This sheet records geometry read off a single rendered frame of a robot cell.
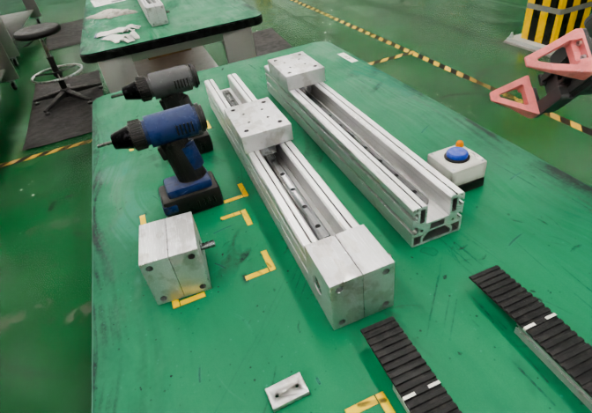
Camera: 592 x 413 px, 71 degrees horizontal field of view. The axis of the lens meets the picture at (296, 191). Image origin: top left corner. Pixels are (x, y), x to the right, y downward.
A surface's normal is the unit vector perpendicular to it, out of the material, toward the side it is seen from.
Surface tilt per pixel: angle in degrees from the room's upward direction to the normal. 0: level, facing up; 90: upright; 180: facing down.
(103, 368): 0
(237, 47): 90
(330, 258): 0
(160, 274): 90
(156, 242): 0
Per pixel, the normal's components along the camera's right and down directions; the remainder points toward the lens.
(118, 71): 0.36, 0.52
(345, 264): -0.12, -0.80
